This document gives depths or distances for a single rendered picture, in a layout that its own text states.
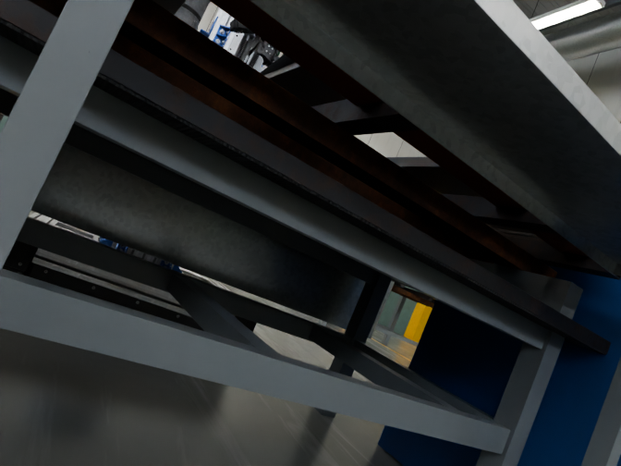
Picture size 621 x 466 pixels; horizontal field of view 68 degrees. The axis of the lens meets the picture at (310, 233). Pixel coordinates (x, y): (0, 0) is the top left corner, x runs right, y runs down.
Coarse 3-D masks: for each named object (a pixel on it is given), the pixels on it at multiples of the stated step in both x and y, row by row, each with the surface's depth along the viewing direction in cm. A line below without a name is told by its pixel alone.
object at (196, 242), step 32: (64, 160) 124; (96, 160) 127; (64, 192) 125; (96, 192) 128; (128, 192) 133; (160, 192) 137; (96, 224) 129; (128, 224) 134; (160, 224) 138; (192, 224) 143; (224, 224) 148; (160, 256) 139; (192, 256) 144; (224, 256) 149; (256, 256) 155; (288, 256) 161; (256, 288) 156; (288, 288) 163; (320, 288) 169; (352, 288) 176
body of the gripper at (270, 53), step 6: (258, 36) 127; (252, 42) 129; (258, 42) 125; (264, 42) 126; (252, 48) 127; (264, 48) 127; (270, 48) 128; (264, 54) 127; (270, 54) 128; (276, 54) 130; (264, 60) 132; (270, 60) 128
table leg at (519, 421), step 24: (576, 288) 113; (552, 336) 111; (528, 360) 112; (552, 360) 112; (528, 384) 110; (504, 408) 113; (528, 408) 110; (528, 432) 111; (480, 456) 113; (504, 456) 108
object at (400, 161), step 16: (160, 0) 91; (176, 0) 88; (288, 80) 103; (304, 80) 99; (320, 80) 96; (304, 96) 108; (320, 96) 104; (336, 96) 100; (400, 160) 130; (416, 160) 125; (416, 176) 131; (432, 176) 125; (448, 176) 119; (448, 192) 133; (464, 192) 127
